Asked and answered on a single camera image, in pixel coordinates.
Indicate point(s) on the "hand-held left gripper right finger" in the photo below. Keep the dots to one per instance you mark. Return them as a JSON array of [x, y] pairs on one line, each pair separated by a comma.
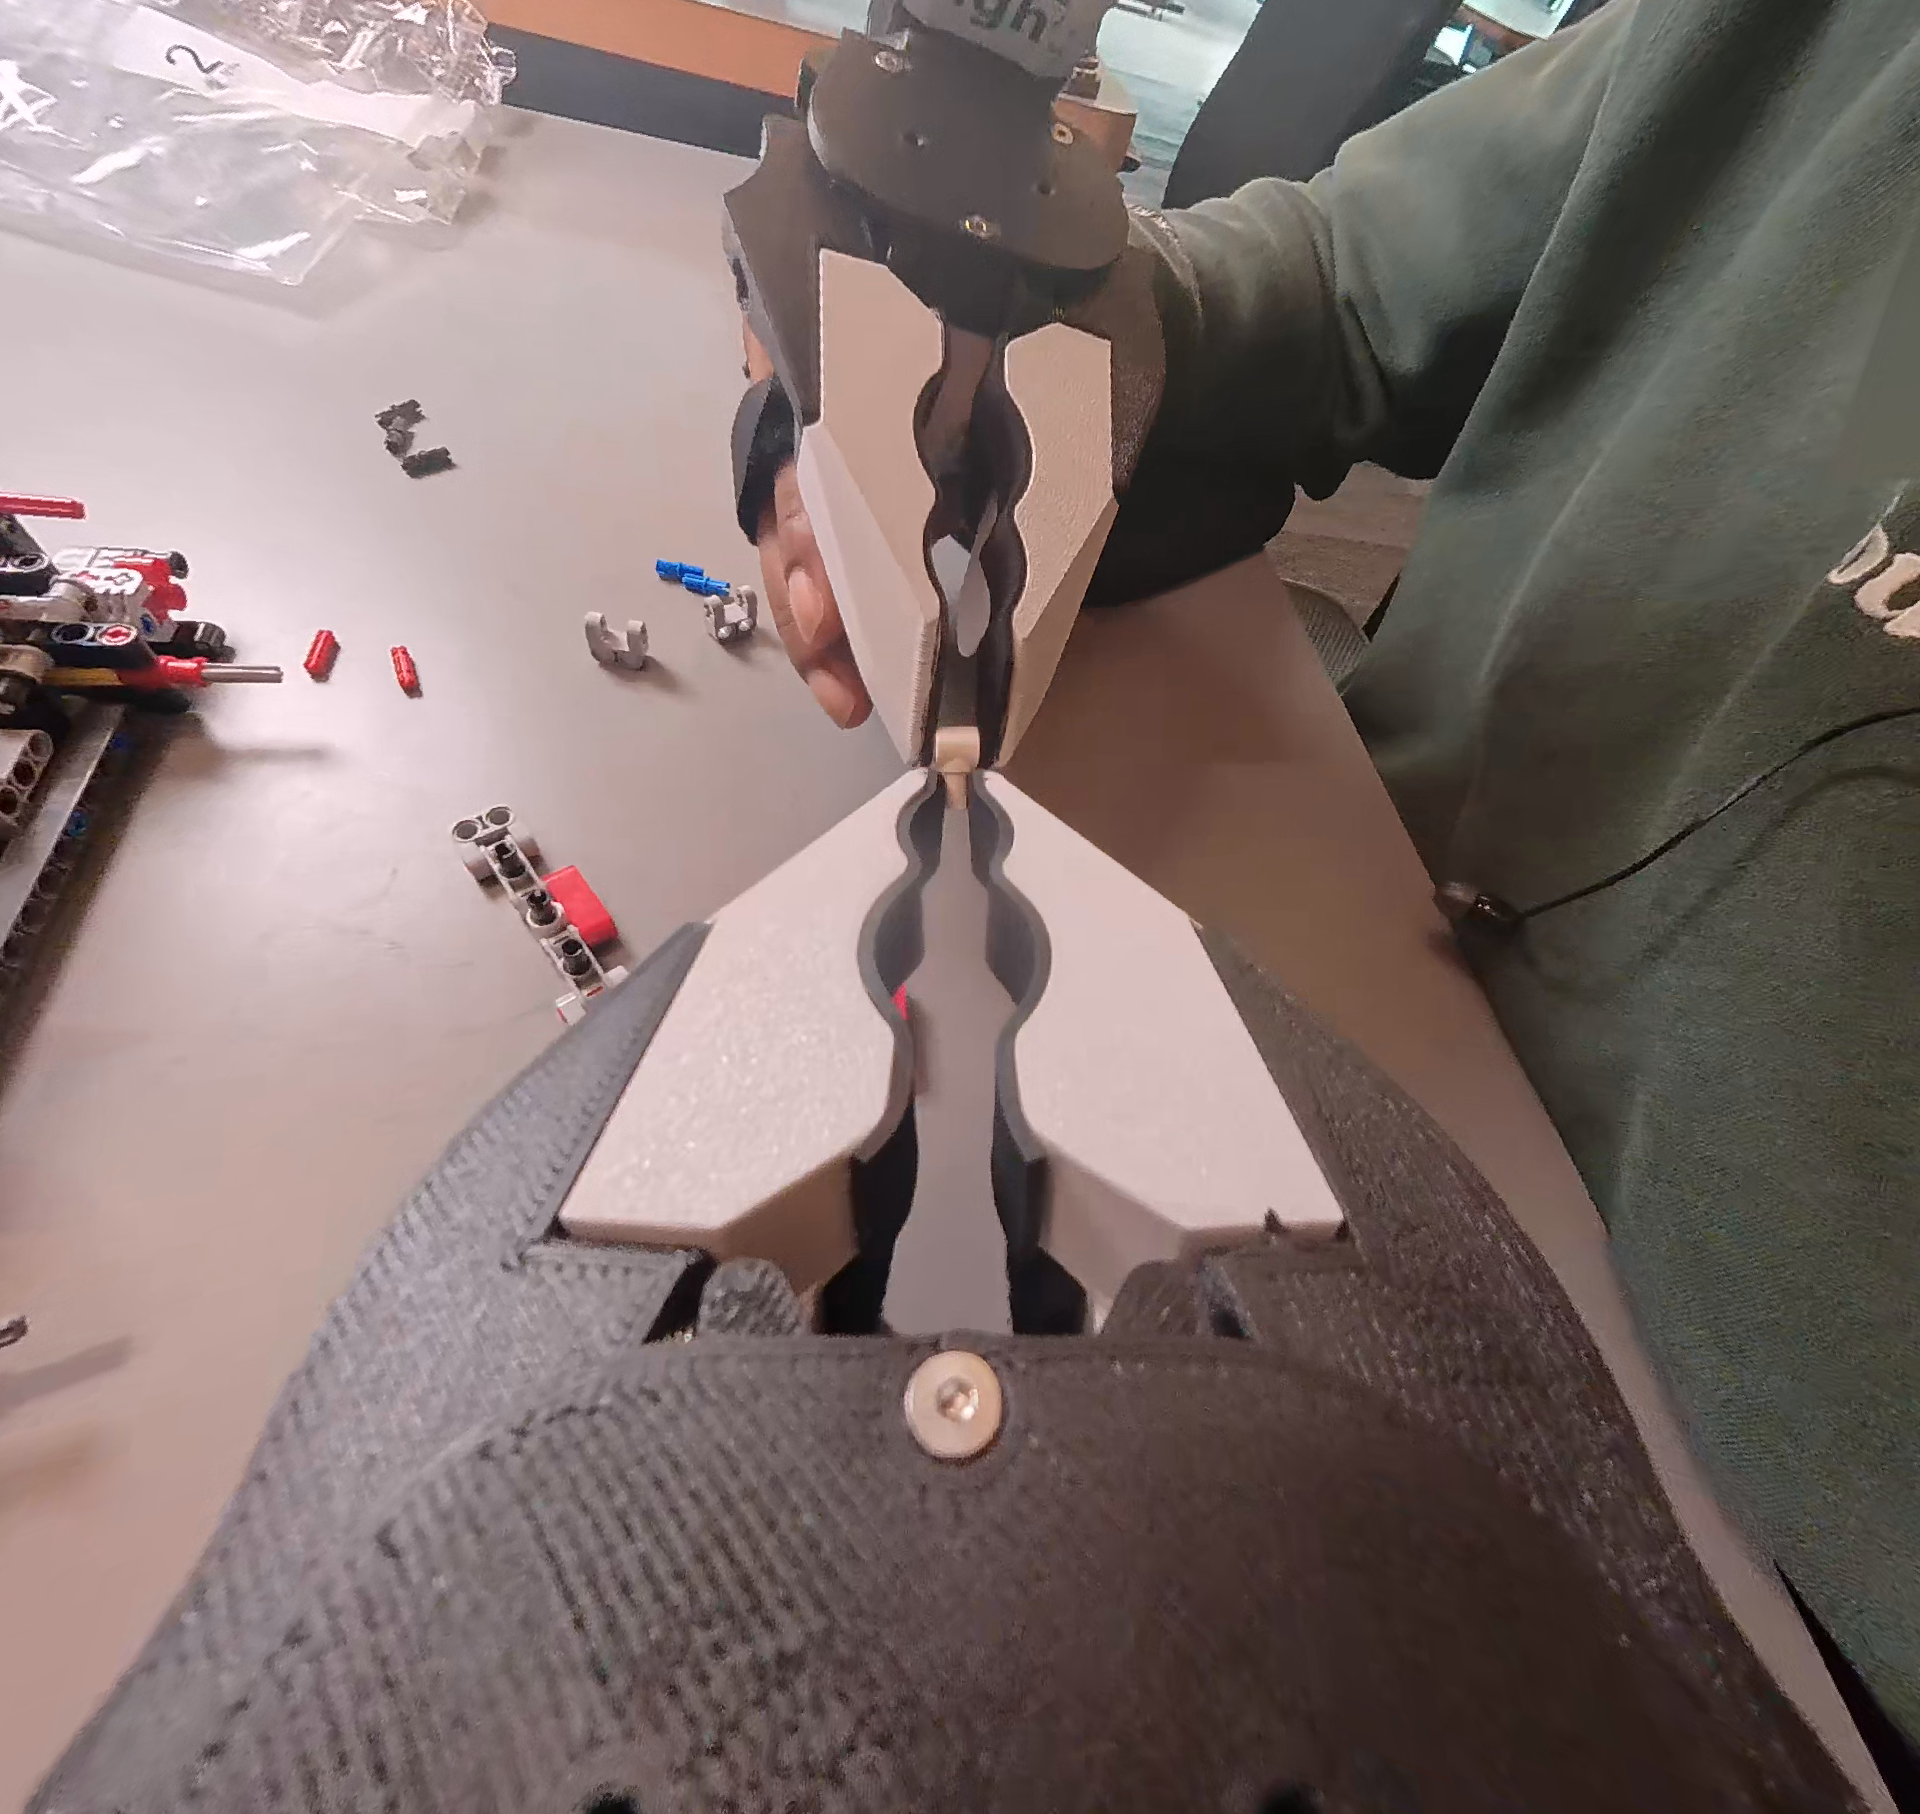
[[1185, 1078]]

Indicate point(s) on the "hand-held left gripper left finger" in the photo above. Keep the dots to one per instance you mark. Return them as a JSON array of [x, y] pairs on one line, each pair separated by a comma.
[[720, 1078]]

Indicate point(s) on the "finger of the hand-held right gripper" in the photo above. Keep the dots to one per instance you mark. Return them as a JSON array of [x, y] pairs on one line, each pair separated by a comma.
[[863, 493], [1065, 465]]

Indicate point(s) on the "grey lego assembly red piece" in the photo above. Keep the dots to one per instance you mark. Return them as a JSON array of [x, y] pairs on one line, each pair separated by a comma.
[[539, 902]]

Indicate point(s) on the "white lego pin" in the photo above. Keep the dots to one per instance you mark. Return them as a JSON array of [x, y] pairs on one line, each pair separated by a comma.
[[958, 754]]

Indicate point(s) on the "person's right forearm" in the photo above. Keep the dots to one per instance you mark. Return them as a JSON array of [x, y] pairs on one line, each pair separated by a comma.
[[1320, 313]]

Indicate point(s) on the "small grey lego connector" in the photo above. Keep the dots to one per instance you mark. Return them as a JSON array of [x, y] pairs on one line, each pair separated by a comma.
[[730, 616]]

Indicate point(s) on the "blue lego pin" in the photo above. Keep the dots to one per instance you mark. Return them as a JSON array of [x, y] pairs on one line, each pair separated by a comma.
[[687, 573]]

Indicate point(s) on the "grey lego fork connector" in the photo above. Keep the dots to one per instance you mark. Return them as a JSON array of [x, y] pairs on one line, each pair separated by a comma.
[[613, 645]]

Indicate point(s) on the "black lego pin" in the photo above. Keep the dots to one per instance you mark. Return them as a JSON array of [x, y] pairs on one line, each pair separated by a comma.
[[427, 460], [397, 418]]

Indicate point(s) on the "lego car model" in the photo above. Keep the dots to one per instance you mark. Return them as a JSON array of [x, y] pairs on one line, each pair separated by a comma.
[[91, 614]]

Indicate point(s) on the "person's right hand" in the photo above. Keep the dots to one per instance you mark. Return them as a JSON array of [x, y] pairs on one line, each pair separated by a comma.
[[812, 614]]

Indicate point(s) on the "wooden table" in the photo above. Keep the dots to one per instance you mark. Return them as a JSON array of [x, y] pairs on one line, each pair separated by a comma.
[[647, 29]]

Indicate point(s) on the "person in green sweatshirt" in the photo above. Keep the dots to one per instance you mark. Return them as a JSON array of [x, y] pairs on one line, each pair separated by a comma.
[[1694, 645]]

